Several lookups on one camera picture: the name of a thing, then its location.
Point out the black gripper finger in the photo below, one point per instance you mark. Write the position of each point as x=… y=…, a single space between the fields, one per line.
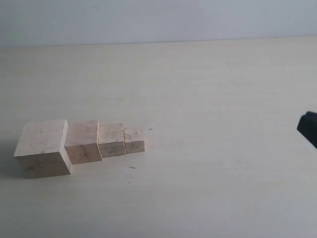
x=307 y=126

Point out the smallest wooden cube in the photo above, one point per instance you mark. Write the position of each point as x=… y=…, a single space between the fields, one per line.
x=134 y=140

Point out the third largest wooden cube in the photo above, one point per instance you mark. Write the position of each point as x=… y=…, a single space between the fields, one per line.
x=111 y=140

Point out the second largest wooden cube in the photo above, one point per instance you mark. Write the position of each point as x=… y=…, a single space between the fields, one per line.
x=82 y=142

